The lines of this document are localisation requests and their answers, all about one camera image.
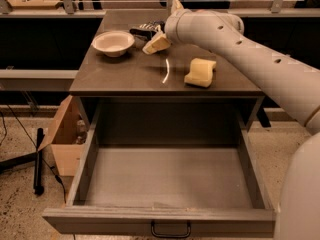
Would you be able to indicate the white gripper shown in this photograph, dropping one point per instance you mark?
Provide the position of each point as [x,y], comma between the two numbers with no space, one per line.
[172,27]

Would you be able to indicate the blue chip bag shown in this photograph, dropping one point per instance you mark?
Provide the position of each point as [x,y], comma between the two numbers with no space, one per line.
[148,30]

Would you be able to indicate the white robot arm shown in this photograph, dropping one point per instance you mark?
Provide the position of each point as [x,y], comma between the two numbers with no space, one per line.
[291,84]

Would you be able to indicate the grey cabinet with top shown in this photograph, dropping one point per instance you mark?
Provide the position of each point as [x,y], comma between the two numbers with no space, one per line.
[161,75]

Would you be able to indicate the open grey top drawer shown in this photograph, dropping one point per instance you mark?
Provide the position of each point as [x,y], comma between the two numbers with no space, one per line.
[168,163]

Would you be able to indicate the yellow sponge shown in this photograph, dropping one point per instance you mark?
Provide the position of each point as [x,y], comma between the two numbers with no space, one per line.
[200,72]

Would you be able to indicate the white bowl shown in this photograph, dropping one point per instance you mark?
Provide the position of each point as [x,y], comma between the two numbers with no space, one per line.
[113,43]

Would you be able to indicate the cardboard box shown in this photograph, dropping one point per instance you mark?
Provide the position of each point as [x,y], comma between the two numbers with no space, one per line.
[65,137]

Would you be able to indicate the black stand leg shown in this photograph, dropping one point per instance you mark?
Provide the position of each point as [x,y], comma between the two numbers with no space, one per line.
[36,159]

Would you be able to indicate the black drawer handle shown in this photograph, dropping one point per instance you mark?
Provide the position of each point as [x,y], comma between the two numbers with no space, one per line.
[171,230]

